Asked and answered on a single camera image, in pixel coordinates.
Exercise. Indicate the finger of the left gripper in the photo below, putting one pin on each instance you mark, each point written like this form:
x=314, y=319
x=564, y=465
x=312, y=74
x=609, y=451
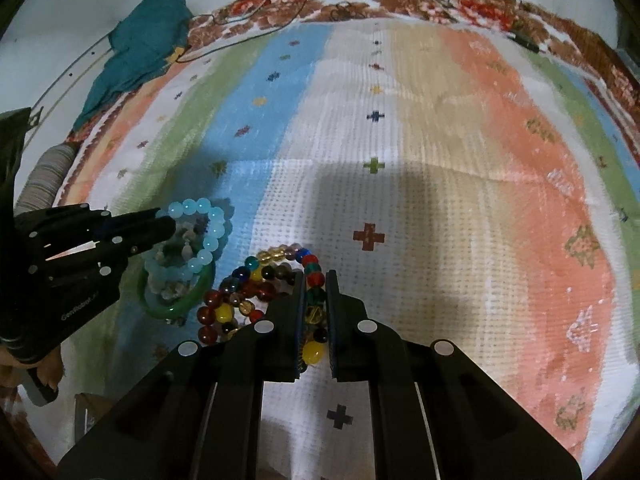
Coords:
x=134, y=233

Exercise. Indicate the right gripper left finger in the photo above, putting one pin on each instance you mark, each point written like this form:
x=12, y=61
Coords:
x=196, y=415

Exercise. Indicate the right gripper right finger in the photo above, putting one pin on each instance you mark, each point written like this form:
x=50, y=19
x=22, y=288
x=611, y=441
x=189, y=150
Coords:
x=435, y=413

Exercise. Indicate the green jade bangle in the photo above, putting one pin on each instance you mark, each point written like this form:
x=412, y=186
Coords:
x=157, y=307

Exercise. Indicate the person's left hand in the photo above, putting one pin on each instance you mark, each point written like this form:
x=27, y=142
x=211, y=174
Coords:
x=40, y=379

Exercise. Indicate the grey striped bolster pillow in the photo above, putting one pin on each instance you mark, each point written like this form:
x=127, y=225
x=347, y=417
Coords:
x=46, y=178

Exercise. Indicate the teal cloth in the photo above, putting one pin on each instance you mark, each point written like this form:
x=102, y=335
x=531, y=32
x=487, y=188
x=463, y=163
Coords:
x=142, y=44

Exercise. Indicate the striped colourful bed mat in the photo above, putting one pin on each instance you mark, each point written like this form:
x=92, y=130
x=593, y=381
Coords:
x=461, y=186

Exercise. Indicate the floral brown bedsheet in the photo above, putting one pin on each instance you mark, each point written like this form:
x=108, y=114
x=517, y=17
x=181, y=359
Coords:
x=560, y=37

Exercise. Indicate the small black charger device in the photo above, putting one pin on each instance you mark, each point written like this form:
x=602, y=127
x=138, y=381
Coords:
x=524, y=41

